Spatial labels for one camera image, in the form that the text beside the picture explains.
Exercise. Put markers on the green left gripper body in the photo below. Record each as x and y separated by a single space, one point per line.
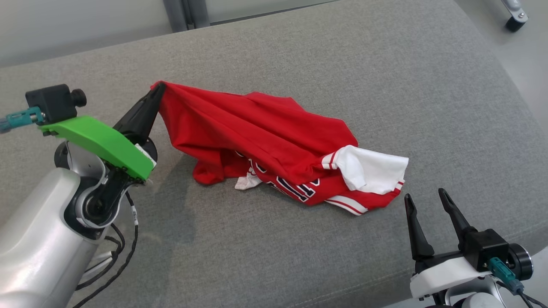
98 139

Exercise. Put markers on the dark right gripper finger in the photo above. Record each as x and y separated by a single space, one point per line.
417 235
460 224

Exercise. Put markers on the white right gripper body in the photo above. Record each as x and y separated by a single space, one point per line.
441 278

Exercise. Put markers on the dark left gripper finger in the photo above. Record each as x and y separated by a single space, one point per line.
150 124
137 115

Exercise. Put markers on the red jersey with white sleeves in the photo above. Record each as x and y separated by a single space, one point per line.
257 132

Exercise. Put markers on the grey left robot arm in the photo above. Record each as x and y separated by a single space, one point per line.
38 239

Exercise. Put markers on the grey leg with black caster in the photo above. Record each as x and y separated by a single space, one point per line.
516 19

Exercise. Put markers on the teal right camera connector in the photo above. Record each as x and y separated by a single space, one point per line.
501 269

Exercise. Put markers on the teal camera connector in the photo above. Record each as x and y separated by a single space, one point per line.
501 269
21 117

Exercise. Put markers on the teal left camera connector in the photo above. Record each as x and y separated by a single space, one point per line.
21 117

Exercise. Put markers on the grey double wall post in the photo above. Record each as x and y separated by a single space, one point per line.
186 13

